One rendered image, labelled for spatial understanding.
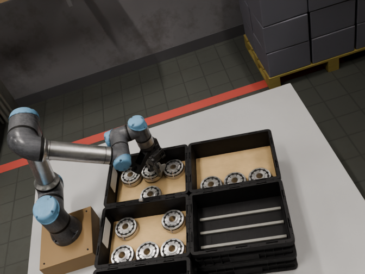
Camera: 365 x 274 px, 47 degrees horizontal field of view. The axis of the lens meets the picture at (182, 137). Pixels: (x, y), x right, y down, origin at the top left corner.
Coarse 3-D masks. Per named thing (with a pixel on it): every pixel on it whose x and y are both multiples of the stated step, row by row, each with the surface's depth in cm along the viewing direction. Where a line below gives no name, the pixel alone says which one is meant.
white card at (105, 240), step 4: (108, 224) 189; (104, 228) 184; (108, 228) 188; (104, 232) 183; (108, 232) 187; (104, 236) 182; (108, 236) 186; (104, 240) 181; (108, 240) 186; (104, 244) 181
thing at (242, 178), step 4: (232, 172) 194; (236, 172) 194; (228, 176) 194; (240, 176) 192; (244, 176) 191; (224, 180) 192; (228, 180) 192; (240, 180) 190; (244, 180) 189; (224, 184) 191
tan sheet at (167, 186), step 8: (120, 176) 215; (184, 176) 204; (120, 184) 211; (144, 184) 207; (152, 184) 206; (160, 184) 205; (168, 184) 203; (176, 184) 202; (184, 184) 201; (120, 192) 208; (128, 192) 206; (136, 192) 205; (168, 192) 200; (120, 200) 204; (128, 200) 203
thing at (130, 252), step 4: (116, 248) 182; (120, 248) 182; (124, 248) 181; (128, 248) 180; (132, 248) 180; (112, 252) 181; (116, 252) 180; (128, 252) 179; (132, 252) 178; (112, 256) 179; (128, 256) 177; (132, 256) 177; (112, 260) 178; (116, 260) 177; (124, 260) 176; (128, 260) 176
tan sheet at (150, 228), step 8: (152, 216) 193; (160, 216) 191; (144, 224) 191; (152, 224) 190; (160, 224) 188; (112, 232) 192; (144, 232) 188; (152, 232) 187; (160, 232) 186; (184, 232) 182; (112, 240) 189; (120, 240) 188; (128, 240) 187; (136, 240) 186; (144, 240) 185; (152, 240) 184; (160, 240) 183; (184, 240) 180; (112, 248) 186; (136, 248) 183; (160, 248) 180
